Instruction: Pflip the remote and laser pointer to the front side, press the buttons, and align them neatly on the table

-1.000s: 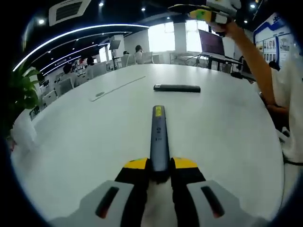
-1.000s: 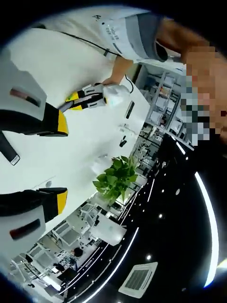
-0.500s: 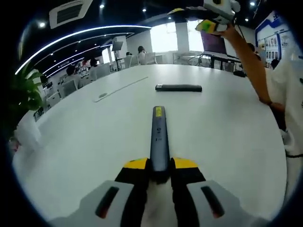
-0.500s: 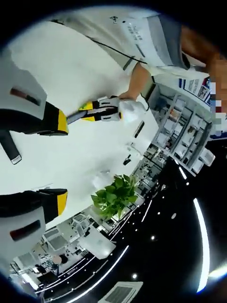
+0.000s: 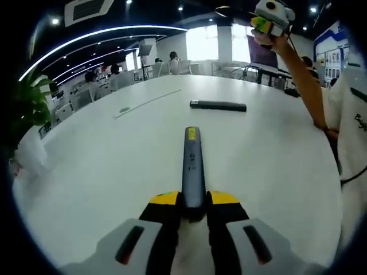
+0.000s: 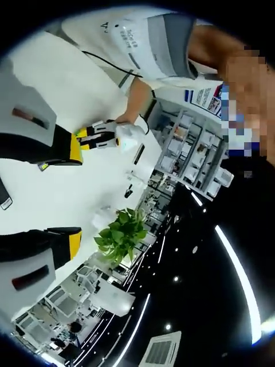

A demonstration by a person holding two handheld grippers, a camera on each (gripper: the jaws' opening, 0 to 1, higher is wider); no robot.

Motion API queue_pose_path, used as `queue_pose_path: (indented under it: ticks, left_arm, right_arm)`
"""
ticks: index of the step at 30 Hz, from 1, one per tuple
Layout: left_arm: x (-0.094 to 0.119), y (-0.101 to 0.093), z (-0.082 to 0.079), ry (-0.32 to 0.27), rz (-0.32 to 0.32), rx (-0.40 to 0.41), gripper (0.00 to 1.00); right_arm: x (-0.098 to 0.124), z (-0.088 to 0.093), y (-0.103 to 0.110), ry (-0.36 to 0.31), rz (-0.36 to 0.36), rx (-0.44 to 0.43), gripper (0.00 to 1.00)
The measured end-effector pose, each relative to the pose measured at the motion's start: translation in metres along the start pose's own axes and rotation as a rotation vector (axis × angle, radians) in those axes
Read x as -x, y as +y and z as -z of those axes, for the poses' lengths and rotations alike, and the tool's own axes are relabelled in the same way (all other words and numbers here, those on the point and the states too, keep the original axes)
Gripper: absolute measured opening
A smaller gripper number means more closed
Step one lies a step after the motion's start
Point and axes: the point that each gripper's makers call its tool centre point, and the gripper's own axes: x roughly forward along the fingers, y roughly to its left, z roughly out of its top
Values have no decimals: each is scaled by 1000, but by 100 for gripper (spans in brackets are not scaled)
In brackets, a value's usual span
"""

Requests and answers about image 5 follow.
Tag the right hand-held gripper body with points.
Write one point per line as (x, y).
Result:
(279, 14)

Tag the wall poster board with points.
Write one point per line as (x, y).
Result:
(332, 57)

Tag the white table socket strip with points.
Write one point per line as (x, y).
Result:
(146, 104)

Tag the black remote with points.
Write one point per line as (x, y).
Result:
(218, 106)

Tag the green potted plant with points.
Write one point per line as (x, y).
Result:
(31, 109)

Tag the purple screen monitor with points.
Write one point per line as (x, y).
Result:
(262, 53)

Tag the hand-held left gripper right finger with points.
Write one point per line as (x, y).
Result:
(223, 212)

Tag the thin curved ceiling light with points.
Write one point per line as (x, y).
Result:
(86, 35)

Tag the ceiling air conditioner vent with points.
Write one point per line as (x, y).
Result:
(89, 11)

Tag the group of white office chairs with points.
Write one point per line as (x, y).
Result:
(83, 97)

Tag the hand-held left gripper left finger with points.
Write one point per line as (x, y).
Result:
(160, 209)

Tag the person's right hand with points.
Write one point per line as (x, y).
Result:
(272, 41)

